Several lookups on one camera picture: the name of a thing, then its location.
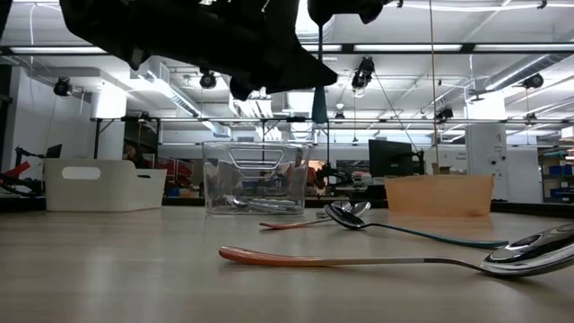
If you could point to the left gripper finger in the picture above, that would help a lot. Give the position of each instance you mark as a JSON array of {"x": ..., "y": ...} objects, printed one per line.
[
  {"x": 243, "y": 92},
  {"x": 300, "y": 72}
]

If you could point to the white plastic bin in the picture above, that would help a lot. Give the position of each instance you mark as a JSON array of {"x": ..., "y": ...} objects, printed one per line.
[{"x": 112, "y": 193}]

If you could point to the black background robot arm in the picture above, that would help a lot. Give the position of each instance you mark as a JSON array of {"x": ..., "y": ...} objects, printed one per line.
[{"x": 336, "y": 177}]

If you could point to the small dark monitor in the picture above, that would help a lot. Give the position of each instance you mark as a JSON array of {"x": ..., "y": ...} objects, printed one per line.
[{"x": 54, "y": 151}]

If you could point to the person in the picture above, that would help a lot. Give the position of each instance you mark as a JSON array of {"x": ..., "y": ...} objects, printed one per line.
[
  {"x": 315, "y": 176},
  {"x": 133, "y": 154}
]

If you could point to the cardboard box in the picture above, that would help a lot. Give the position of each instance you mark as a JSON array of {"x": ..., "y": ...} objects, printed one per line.
[{"x": 441, "y": 169}]

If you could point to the black computer monitor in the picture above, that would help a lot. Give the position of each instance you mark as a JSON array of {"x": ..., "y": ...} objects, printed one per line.
[{"x": 390, "y": 157}]

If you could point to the clear plastic bin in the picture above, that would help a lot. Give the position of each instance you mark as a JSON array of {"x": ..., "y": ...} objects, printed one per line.
[{"x": 211, "y": 157}]

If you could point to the red storage crates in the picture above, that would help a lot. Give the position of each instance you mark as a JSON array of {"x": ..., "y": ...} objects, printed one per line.
[{"x": 179, "y": 172}]

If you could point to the orange plastic bin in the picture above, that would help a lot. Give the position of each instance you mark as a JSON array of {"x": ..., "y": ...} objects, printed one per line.
[{"x": 439, "y": 197}]

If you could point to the silver ceiling duct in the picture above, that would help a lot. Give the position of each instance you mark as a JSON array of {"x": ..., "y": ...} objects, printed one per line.
[{"x": 515, "y": 72}]

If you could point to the black ceiling-hung camera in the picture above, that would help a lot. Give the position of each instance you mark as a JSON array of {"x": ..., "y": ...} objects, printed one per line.
[
  {"x": 63, "y": 86},
  {"x": 533, "y": 81},
  {"x": 207, "y": 81},
  {"x": 444, "y": 113},
  {"x": 363, "y": 74}
]

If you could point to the black overhead crossbar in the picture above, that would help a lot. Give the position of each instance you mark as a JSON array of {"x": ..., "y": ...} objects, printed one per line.
[{"x": 467, "y": 47}]

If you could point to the black background rig frame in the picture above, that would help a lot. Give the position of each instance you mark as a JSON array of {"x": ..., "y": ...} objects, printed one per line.
[{"x": 296, "y": 119}]

